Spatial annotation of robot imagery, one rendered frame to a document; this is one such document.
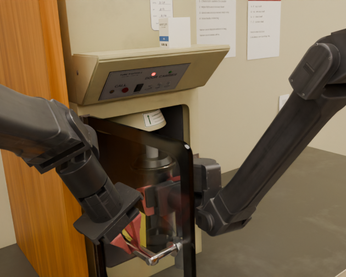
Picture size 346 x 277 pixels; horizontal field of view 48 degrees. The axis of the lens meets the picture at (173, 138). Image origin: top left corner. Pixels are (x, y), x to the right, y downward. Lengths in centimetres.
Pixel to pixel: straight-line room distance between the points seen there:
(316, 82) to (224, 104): 117
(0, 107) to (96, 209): 26
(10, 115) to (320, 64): 34
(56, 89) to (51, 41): 8
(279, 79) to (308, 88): 139
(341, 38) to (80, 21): 50
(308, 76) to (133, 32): 46
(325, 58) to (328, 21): 169
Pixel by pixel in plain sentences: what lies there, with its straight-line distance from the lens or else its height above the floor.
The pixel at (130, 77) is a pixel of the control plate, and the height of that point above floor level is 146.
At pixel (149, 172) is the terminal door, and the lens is 65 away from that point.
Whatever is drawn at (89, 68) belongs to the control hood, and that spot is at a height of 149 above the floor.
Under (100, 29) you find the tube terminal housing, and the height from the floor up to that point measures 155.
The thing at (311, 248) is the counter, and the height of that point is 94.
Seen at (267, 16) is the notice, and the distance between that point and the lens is 180.
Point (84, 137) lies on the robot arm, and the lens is 53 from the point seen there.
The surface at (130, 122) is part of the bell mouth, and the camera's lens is 91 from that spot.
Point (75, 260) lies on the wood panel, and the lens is 81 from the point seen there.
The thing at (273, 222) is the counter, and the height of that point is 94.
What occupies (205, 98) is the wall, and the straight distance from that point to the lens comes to 157.
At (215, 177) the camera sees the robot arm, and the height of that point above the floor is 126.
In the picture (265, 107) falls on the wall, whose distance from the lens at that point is 185.
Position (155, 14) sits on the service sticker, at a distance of 89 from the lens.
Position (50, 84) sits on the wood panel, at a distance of 69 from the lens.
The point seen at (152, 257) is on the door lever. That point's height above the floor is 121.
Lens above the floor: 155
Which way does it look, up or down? 16 degrees down
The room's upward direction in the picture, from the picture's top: 2 degrees counter-clockwise
